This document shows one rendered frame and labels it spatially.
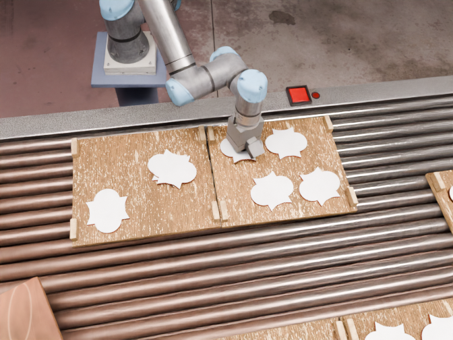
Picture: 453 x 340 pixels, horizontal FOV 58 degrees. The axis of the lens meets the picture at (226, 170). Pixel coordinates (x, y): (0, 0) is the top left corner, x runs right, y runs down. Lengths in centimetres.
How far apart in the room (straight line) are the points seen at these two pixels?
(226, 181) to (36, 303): 60
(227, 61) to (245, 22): 204
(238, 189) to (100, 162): 43
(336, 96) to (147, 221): 80
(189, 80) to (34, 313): 66
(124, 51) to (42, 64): 147
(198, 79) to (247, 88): 13
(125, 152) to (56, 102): 147
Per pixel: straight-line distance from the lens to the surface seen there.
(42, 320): 106
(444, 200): 143
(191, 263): 116
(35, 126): 146
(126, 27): 148
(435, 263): 135
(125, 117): 141
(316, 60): 298
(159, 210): 120
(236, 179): 125
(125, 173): 127
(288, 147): 132
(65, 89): 279
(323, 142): 138
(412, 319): 125
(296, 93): 149
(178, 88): 106
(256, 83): 104
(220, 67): 110
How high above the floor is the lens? 203
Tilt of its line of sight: 60 degrees down
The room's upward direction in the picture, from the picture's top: 8 degrees clockwise
